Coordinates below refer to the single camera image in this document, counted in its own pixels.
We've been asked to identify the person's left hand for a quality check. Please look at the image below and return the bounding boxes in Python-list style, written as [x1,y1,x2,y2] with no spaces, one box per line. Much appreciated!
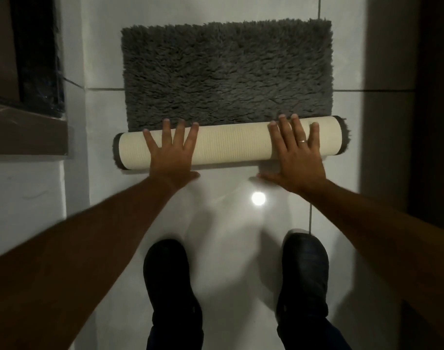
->
[143,119,200,189]

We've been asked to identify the person's right hand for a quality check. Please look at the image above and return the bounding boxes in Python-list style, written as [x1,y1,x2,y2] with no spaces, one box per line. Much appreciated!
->
[257,114,327,196]

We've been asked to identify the grey shaggy bath mat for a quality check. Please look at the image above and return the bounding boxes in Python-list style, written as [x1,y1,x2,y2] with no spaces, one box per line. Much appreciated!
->
[112,18,351,171]

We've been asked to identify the person's right forearm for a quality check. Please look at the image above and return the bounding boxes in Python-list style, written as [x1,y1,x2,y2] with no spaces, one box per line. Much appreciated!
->
[301,178,444,347]

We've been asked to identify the person's left forearm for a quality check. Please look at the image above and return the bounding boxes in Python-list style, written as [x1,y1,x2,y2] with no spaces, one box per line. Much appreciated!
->
[0,176,179,350]

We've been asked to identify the person's black right shoe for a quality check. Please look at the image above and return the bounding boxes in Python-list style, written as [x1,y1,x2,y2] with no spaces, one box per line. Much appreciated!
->
[276,232,330,325]

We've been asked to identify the person's black shoe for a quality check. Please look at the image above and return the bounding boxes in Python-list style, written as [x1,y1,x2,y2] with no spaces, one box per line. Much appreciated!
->
[276,232,330,325]
[143,239,203,336]

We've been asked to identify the person's black left shoe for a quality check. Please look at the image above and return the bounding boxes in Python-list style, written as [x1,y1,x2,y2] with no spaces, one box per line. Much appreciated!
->
[143,239,203,336]

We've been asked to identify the person's dark left trouser leg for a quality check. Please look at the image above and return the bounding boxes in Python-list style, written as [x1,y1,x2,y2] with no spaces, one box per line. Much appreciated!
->
[146,321,204,350]

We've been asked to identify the person's dark trouser leg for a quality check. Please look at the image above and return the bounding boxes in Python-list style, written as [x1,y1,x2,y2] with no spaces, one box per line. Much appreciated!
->
[277,317,353,350]
[146,321,204,350]

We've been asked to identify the person's dark right trouser leg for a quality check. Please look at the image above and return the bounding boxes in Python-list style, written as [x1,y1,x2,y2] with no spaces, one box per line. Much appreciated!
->
[277,317,353,350]

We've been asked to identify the brown wooden door frame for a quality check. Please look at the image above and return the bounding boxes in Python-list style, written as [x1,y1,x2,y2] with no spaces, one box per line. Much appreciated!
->
[0,0,69,156]

